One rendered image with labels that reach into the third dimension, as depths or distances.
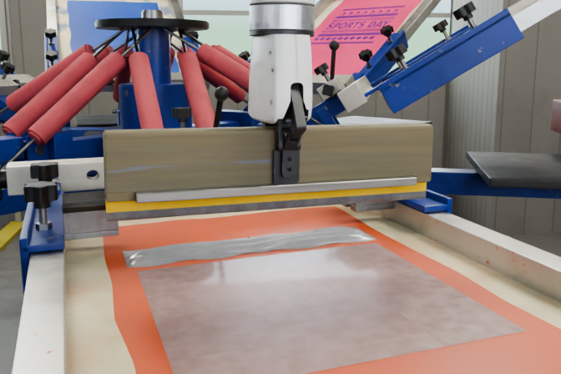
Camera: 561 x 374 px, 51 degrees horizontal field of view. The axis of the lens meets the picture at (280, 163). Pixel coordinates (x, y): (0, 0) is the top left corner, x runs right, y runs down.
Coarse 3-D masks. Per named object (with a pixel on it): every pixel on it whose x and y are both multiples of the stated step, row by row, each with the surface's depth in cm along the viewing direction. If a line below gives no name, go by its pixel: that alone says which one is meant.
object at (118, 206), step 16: (320, 192) 73; (336, 192) 73; (352, 192) 74; (368, 192) 75; (384, 192) 76; (400, 192) 77; (112, 208) 64; (128, 208) 65; (144, 208) 66; (160, 208) 66
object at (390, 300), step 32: (256, 224) 96; (288, 224) 96; (320, 224) 96; (352, 224) 96; (288, 256) 80; (320, 256) 80; (352, 256) 80; (384, 256) 80; (416, 256) 80; (320, 288) 69; (352, 288) 69; (384, 288) 69; (416, 288) 69; (448, 288) 69; (480, 288) 69; (352, 320) 60; (384, 320) 60; (416, 320) 60; (448, 320) 60; (480, 320) 60; (512, 320) 60; (384, 352) 54; (416, 352) 54; (448, 352) 54; (480, 352) 54; (512, 352) 54; (544, 352) 54
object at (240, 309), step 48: (144, 240) 87; (192, 240) 87; (144, 288) 69; (192, 288) 69; (240, 288) 69; (288, 288) 69; (144, 336) 57; (192, 336) 57; (240, 336) 57; (288, 336) 57; (336, 336) 57
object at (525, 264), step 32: (416, 224) 91; (448, 224) 83; (32, 256) 69; (64, 256) 72; (480, 256) 77; (512, 256) 71; (544, 256) 69; (32, 288) 60; (64, 288) 60; (544, 288) 67; (32, 320) 52; (64, 320) 52; (32, 352) 46; (64, 352) 47
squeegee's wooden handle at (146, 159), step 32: (192, 128) 67; (224, 128) 68; (256, 128) 68; (288, 128) 69; (320, 128) 70; (352, 128) 72; (384, 128) 73; (416, 128) 75; (128, 160) 63; (160, 160) 64; (192, 160) 65; (224, 160) 67; (256, 160) 68; (320, 160) 71; (352, 160) 72; (384, 160) 74; (416, 160) 75; (128, 192) 64
